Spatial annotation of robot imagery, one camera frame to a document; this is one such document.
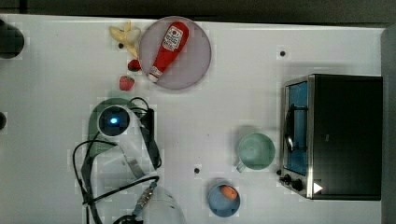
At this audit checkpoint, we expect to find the green plastic strainer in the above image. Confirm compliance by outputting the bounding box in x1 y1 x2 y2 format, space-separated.
88 97 136 158

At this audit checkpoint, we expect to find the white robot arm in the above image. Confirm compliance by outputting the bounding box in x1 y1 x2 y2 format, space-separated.
90 105 187 224

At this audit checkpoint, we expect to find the grey round plate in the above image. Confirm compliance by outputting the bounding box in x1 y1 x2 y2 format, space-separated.
139 16 211 90

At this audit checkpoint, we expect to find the green mug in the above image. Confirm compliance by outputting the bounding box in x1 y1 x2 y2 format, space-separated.
236 133 276 173

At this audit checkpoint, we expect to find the pink toy strawberry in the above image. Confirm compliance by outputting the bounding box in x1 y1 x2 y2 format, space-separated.
119 76 134 91

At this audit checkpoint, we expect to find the dark red toy strawberry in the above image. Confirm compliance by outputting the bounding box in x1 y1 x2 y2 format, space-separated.
128 60 141 72

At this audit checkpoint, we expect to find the red ketchup bottle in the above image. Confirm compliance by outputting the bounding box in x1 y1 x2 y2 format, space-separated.
148 21 190 83

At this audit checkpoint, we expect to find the orange toy carrot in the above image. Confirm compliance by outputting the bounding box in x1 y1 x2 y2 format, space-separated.
220 185 238 200

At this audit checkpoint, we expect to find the blue bowl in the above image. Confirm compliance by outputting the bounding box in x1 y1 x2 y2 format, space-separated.
207 182 241 217

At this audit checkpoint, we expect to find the peeled toy banana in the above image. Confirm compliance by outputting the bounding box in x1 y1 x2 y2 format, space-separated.
109 21 141 59

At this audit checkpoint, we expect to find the black toaster oven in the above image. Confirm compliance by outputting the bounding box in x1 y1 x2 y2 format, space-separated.
276 74 383 201

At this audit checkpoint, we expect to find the small black cylinder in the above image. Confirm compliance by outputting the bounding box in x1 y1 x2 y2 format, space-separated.
0 112 7 130

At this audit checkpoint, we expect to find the large black cylinder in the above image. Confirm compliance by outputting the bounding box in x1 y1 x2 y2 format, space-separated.
0 20 25 59

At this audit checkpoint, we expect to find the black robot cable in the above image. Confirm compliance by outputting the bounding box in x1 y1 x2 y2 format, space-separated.
72 96 163 224

